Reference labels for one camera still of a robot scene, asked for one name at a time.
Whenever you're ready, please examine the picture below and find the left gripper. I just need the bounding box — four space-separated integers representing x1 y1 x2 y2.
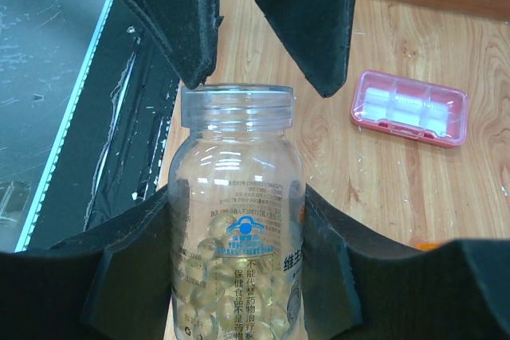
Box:
123 0 356 98

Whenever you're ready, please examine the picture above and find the pink pill organizer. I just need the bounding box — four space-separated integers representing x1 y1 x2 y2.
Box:
351 70 469 147

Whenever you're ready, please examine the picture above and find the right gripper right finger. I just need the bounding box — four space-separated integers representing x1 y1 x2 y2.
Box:
302 188 509 339

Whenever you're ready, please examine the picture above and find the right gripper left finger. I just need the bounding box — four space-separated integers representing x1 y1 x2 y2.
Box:
1 188 171 339

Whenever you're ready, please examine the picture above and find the orange pill box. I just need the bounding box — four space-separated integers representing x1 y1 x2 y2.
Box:
414 242 443 252

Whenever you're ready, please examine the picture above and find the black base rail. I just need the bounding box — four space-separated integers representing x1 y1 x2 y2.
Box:
16 0 179 251

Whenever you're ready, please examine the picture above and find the clear glass pill bottle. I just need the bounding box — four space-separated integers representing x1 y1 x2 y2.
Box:
167 84 305 339

